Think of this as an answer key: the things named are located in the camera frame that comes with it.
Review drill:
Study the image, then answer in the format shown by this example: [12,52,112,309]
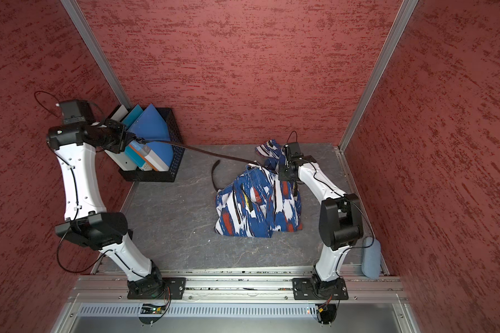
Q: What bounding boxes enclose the blue white patterned trousers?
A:
[215,140,303,238]

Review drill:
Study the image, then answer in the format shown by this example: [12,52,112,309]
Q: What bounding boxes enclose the black leather belt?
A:
[135,137,260,192]

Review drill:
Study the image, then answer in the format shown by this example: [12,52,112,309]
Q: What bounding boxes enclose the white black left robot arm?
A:
[47,119,168,299]

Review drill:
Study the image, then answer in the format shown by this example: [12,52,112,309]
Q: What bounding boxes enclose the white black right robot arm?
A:
[279,153,364,283]

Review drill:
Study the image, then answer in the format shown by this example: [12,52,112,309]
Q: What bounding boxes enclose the teal book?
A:
[122,105,153,171]

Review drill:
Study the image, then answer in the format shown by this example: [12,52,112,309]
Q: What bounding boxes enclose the blue book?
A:
[128,104,174,171]

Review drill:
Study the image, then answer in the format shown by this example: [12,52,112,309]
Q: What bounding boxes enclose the black mesh file basket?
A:
[119,104,185,183]

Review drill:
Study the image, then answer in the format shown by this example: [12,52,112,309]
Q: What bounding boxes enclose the grey blue oval speaker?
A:
[361,237,381,280]

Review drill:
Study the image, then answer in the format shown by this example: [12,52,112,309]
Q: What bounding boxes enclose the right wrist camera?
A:
[283,142,304,162]

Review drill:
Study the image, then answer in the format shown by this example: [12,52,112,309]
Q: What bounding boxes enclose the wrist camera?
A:
[58,99,95,125]
[283,142,304,162]

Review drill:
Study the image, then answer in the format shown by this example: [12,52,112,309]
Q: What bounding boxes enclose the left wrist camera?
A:
[58,99,95,125]

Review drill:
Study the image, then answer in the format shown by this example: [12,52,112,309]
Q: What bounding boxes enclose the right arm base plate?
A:
[292,276,349,301]

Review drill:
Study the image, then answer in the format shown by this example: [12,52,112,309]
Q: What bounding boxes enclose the left aluminium corner post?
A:
[60,0,132,108]

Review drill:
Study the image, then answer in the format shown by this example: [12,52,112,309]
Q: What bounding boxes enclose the aluminium corner post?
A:
[60,0,132,108]
[339,0,419,155]

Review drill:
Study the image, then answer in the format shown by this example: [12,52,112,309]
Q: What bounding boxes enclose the right aluminium corner post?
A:
[339,0,419,155]

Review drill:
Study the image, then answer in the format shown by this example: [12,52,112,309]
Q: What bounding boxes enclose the aluminium front rail frame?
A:
[52,264,420,332]

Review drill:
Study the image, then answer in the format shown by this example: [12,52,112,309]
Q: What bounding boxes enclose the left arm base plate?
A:
[127,277,187,301]

